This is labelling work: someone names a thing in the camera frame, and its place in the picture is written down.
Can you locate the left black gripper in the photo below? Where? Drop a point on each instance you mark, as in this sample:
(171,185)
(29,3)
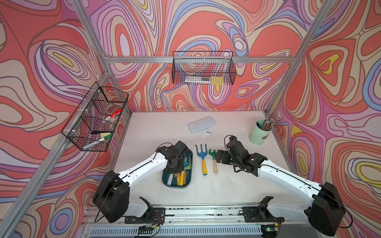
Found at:
(181,166)

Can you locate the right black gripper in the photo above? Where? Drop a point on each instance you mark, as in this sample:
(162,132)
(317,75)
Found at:
(224,153)

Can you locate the green rake wooden handle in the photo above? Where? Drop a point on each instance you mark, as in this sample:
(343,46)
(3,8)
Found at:
(212,153)

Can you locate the blue rake yellow handle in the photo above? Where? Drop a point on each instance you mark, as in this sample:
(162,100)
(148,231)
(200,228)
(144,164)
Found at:
(202,153)

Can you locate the lime rake wooden handle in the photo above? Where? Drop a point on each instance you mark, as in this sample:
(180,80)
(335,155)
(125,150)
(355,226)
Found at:
(187,164)

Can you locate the light blue rake pale handle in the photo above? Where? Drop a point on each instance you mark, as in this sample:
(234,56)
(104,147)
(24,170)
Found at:
(170,179)

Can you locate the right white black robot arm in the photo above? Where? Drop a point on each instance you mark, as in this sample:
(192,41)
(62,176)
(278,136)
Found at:
(321,205)

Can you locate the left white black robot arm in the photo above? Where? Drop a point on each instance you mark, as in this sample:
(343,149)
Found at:
(112,196)

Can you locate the teal storage box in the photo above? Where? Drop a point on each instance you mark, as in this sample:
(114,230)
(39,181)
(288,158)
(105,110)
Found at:
(165,176)

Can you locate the green pencil cup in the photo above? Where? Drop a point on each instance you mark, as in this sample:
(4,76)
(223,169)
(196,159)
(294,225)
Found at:
(257,136)

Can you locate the white pencil case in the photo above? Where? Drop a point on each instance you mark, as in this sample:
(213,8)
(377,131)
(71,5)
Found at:
(201,125)

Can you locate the coloured pencils bunch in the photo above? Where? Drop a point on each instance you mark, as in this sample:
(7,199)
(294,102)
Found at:
(268,125)

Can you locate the green white marker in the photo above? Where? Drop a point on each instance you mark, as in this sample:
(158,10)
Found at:
(97,142)

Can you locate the red marker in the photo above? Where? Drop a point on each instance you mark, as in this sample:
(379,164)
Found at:
(109,118)

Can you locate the yellow eraser in basket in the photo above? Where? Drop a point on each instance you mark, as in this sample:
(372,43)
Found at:
(217,80)

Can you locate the yellow handled tool in box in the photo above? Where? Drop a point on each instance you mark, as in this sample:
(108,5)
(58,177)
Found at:
(180,178)

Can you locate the wooden handled tool in box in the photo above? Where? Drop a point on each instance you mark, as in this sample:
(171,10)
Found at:
(184,178)

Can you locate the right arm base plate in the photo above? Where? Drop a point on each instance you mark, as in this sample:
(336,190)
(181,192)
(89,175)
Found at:
(260,213)

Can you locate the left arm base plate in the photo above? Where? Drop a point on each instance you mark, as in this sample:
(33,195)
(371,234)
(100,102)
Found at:
(141,211)

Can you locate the black wire basket left wall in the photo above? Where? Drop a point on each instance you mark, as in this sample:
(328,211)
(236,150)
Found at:
(87,124)

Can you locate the black wire basket wall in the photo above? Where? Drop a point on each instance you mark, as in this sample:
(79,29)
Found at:
(196,67)
(87,124)

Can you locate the black wire basket back wall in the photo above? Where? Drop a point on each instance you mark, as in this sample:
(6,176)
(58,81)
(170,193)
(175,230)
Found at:
(196,67)

